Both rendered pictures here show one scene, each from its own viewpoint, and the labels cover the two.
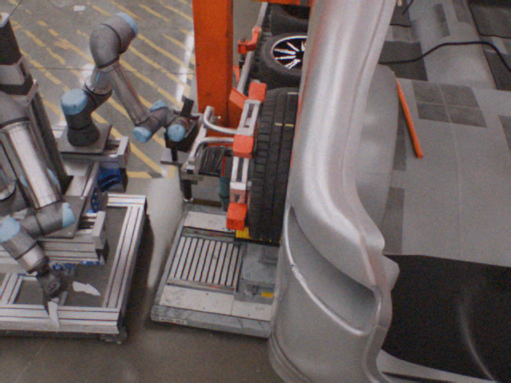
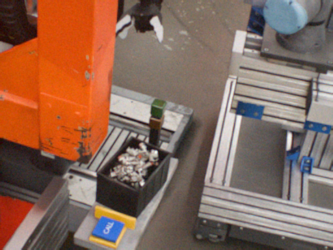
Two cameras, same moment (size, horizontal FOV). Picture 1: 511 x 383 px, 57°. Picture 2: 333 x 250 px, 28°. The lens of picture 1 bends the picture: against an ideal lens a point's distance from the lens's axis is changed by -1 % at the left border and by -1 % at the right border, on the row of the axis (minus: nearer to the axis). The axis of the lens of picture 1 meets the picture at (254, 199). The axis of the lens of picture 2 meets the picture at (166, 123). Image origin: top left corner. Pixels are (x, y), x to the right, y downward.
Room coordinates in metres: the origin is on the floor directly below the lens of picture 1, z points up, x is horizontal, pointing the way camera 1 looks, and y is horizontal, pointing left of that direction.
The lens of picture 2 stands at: (3.54, 0.71, 1.84)
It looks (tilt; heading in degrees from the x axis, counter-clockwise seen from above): 39 degrees down; 188
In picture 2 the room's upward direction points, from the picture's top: 8 degrees clockwise
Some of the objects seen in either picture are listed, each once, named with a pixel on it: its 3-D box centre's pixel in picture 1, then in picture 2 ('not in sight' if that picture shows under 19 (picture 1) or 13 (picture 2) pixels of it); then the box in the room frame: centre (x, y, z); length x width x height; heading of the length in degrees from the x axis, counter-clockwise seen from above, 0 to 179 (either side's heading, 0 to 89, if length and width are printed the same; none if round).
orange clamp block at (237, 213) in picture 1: (236, 216); not in sight; (1.25, 0.07, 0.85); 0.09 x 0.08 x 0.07; 174
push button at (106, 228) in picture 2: not in sight; (108, 230); (2.36, 0.43, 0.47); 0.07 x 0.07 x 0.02; 84
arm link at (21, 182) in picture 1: (39, 186); not in sight; (1.22, 0.82, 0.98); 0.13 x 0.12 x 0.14; 125
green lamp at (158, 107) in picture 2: not in sight; (158, 107); (1.99, 0.47, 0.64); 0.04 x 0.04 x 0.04; 84
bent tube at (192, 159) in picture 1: (215, 144); not in sight; (1.48, 0.17, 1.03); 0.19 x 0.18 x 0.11; 84
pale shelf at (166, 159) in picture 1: (184, 140); (129, 198); (2.19, 0.45, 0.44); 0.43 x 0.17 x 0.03; 174
